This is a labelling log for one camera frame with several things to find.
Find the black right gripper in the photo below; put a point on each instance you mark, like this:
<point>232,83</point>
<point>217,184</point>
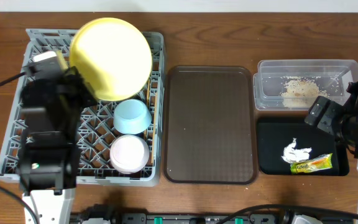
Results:
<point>337,109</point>

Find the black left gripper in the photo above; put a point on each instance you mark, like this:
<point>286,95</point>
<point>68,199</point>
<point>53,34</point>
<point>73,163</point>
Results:
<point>76,86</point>

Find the rice leftovers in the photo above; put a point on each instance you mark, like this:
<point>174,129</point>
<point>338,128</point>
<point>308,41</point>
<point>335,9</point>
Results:
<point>301,93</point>

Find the green orange snack wrapper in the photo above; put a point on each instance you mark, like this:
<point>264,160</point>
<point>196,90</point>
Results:
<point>322,162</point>

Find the white tissue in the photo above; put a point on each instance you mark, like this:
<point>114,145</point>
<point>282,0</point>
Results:
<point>293,155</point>

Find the yellow plate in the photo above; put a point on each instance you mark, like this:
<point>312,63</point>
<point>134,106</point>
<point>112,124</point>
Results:
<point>112,56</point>

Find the light blue bowl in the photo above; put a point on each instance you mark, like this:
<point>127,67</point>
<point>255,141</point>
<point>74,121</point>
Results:
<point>131,117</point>

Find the pink bowl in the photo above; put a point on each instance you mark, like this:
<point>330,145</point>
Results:
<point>129,154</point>

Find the wooden chopstick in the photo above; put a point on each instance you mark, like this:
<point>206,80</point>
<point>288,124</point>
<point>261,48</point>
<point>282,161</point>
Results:
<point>147,100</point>
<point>154,129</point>

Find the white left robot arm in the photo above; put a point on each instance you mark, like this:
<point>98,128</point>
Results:
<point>49,156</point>

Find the grey dishwasher rack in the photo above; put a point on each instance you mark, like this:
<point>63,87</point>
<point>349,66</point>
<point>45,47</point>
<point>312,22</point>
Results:
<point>96,133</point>

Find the black waste tray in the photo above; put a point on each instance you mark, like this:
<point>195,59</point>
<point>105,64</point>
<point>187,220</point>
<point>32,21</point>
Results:
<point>274,134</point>

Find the clear plastic container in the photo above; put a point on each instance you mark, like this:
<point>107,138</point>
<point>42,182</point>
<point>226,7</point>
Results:
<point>332,75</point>

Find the brown serving tray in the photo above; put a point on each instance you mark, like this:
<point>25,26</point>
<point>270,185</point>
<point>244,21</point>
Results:
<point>209,126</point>

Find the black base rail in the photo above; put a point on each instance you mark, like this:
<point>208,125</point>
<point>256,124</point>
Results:
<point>141,218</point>

